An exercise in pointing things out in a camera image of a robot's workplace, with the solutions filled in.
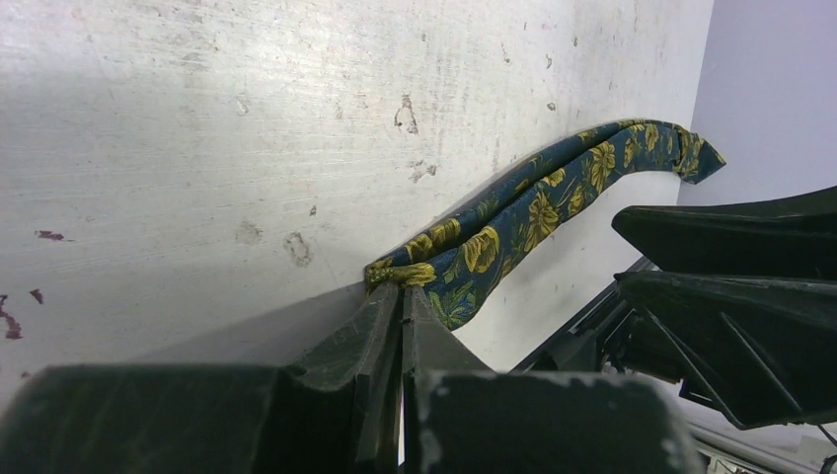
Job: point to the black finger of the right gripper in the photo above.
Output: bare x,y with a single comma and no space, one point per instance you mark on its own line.
762,349
791,237

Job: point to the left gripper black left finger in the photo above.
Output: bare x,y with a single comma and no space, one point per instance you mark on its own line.
333,410

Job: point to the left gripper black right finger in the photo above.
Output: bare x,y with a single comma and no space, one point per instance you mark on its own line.
460,416

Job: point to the blue yellow floral tie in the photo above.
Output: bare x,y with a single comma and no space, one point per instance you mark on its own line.
460,260

